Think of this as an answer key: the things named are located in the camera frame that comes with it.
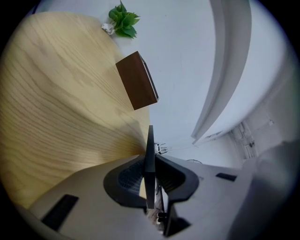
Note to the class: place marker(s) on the white plant pot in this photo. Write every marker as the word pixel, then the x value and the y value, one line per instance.
pixel 108 28

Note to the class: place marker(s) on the white router with antennas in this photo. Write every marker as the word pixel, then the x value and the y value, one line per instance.
pixel 161 148

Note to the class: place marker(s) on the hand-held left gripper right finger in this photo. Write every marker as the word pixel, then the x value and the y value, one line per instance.
pixel 211 199

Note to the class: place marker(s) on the long white wall shelf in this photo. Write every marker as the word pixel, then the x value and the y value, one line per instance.
pixel 225 70

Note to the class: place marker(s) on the brown box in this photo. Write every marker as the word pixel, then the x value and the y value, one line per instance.
pixel 137 79

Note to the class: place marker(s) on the person's white t-shirt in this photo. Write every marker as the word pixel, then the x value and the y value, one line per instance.
pixel 276 182

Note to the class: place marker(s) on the green leafy plant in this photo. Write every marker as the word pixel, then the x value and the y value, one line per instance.
pixel 124 22

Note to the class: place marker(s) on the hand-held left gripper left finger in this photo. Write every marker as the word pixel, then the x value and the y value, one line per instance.
pixel 93 204

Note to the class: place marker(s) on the light wooden table top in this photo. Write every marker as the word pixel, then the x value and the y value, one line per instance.
pixel 58 93

